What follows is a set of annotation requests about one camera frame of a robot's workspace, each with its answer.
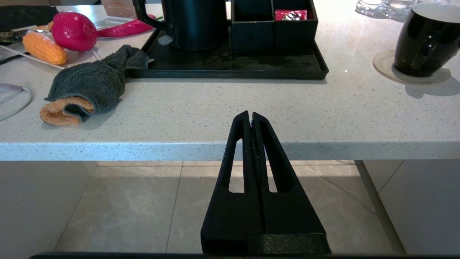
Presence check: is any red toy chili pepper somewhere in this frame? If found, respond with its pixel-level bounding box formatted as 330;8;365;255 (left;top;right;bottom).
97;15;157;38

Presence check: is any grey and orange towel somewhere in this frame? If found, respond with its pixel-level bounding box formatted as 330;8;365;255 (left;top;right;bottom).
40;44;150;126

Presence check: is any clear glass plate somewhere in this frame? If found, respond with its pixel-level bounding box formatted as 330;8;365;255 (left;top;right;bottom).
0;83;33;122

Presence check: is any red toy round fruit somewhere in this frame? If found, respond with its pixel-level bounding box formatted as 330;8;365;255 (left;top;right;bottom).
51;12;98;52

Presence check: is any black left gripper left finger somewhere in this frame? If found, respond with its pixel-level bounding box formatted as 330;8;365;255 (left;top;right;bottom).
201;111;261;253

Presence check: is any orange toy corn cob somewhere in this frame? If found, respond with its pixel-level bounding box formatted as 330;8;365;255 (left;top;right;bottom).
22;31;68;66

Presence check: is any black mug white inside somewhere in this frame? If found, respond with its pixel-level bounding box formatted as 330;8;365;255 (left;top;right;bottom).
394;3;460;78

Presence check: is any round beige coaster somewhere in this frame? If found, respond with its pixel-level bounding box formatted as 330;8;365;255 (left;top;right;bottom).
373;50;451;86

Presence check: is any small red packet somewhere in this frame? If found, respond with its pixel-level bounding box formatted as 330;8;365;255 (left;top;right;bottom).
275;10;308;21

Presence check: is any dark snack packet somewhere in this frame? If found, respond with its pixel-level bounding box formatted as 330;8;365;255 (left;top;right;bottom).
0;30;28;44

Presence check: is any black compartment organizer box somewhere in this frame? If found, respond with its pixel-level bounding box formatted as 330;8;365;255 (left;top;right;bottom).
231;0;318;55

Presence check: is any black serving tray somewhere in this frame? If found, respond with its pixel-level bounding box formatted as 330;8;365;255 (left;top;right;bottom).
126;29;329;79

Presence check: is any black electric kettle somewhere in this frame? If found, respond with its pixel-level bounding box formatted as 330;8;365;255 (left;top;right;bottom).
132;0;229;51

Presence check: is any thin black cable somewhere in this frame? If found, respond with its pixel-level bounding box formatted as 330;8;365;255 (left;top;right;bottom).
0;53;23;66

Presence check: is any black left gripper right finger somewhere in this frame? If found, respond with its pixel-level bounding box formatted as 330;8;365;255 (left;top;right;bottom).
252;112;330;253

